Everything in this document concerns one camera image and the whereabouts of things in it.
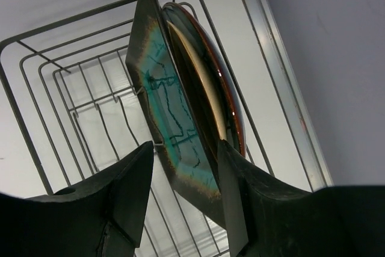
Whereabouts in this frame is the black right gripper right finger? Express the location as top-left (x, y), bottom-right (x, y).
top-left (218, 141), bottom-right (319, 256)

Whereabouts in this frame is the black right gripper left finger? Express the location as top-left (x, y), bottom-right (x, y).
top-left (25, 141), bottom-right (154, 256)

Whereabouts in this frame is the teal square glazed plate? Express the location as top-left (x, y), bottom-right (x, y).
top-left (125, 0), bottom-right (226, 228)

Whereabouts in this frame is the cream bird round plate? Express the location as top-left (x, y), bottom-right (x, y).
top-left (167, 21), bottom-right (227, 162)

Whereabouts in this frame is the dark red-rimmed round plate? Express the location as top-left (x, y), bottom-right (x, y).
top-left (162, 2), bottom-right (247, 156)

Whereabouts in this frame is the dark wire dish rack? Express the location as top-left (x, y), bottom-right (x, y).
top-left (0, 0), bottom-right (275, 257)

